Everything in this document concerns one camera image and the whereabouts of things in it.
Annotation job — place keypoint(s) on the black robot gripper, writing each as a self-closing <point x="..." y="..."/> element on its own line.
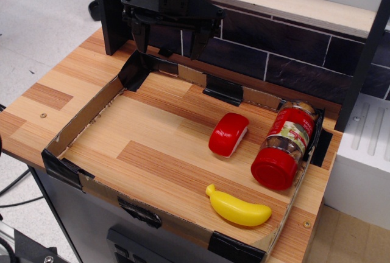
<point x="201" y="16"/>

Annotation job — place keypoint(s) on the red-lidded spice bottle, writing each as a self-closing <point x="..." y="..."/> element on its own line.
<point x="282" y="151"/>

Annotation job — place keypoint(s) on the cardboard fence with black tape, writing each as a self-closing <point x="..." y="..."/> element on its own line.
<point x="137" y="163"/>

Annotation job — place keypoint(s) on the black chair caster wheel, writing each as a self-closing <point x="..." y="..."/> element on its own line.
<point x="93" y="9"/>

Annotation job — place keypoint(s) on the red toy cheese wheel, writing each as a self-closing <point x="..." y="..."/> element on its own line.
<point x="228" y="134"/>

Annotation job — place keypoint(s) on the dark brick-pattern back panel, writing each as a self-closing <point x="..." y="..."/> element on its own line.
<point x="310" y="48"/>

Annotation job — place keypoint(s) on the yellow toy banana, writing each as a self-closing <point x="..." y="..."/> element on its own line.
<point x="235" y="210"/>

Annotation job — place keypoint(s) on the white ribbed cabinet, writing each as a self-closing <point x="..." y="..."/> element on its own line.
<point x="359" y="180"/>

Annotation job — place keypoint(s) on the black metal bracket with bolt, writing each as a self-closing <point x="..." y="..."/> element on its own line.
<point x="24" y="249"/>

